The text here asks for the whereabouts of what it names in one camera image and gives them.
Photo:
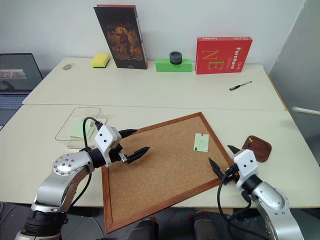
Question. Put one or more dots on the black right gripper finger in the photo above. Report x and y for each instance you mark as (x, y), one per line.
(234, 150)
(217, 169)

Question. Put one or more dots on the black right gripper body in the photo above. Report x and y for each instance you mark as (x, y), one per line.
(231, 173)

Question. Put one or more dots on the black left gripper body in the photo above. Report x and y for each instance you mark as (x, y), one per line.
(115, 155)

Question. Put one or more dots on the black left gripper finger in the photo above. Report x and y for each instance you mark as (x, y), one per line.
(126, 132)
(137, 155)

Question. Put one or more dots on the light green paper note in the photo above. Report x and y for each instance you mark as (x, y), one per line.
(202, 143)

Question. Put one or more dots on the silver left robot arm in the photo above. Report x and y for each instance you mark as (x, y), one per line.
(62, 170)

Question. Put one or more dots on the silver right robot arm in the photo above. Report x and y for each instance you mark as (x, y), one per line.
(272, 200)

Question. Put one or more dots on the wood-framed cork board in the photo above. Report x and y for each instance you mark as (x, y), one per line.
(155, 180)

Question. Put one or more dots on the green note stack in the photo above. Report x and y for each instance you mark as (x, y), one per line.
(77, 130)

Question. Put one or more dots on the small brown wooden dish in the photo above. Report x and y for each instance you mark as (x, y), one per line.
(262, 147)

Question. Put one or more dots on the clear acrylic tray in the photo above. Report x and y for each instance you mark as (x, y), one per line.
(65, 125)

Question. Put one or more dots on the black ballpoint pen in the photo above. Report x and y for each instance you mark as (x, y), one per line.
(236, 87)

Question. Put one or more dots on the green rectangular block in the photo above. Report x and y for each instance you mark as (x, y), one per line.
(162, 65)

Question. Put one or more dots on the yellow sponge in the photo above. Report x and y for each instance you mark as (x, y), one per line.
(100, 60)

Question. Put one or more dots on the white rod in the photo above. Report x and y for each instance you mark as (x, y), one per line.
(306, 110)

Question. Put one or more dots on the small grey round disc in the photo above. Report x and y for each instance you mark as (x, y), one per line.
(67, 67)

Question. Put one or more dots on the black round cylinder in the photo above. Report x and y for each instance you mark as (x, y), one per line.
(175, 58)

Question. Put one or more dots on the red furniture book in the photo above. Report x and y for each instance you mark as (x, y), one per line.
(220, 57)

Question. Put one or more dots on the tall dark book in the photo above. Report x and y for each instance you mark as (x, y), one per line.
(122, 37)

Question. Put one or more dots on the grey partition panel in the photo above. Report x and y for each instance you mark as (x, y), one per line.
(297, 62)

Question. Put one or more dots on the grey laptop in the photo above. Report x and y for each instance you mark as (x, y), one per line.
(15, 72)

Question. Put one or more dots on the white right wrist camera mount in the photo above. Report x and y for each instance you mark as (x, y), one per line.
(246, 160)

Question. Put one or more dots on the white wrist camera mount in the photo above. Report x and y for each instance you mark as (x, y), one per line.
(246, 160)
(105, 137)

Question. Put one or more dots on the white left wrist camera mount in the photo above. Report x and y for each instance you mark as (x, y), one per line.
(105, 137)

